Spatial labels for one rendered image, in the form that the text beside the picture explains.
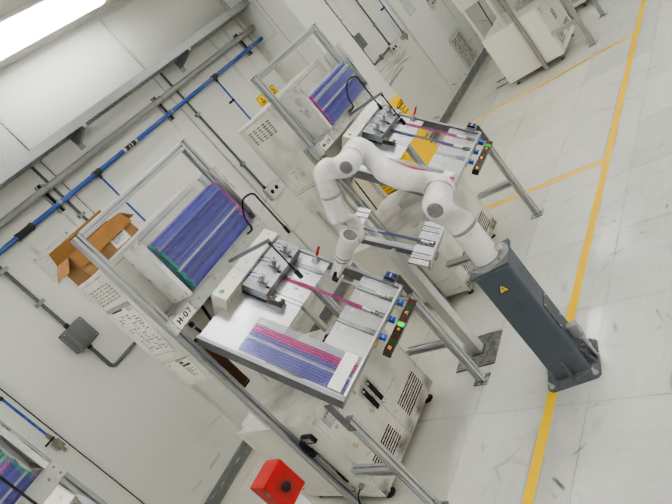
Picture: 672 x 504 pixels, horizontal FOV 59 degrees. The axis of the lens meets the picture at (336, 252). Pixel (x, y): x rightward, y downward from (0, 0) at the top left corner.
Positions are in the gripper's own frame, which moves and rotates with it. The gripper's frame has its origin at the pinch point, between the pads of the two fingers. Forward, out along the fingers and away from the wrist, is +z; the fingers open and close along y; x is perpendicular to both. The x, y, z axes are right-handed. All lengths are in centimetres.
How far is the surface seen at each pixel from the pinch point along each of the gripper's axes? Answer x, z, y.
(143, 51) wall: -235, 57, -160
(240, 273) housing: -39.4, -0.2, 23.9
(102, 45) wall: -251, 46, -134
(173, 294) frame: -59, 1, 49
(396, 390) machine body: 51, 47, 12
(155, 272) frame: -68, -8, 49
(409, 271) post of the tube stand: 30.0, 7.2, -30.7
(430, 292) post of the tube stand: 45, 15, -31
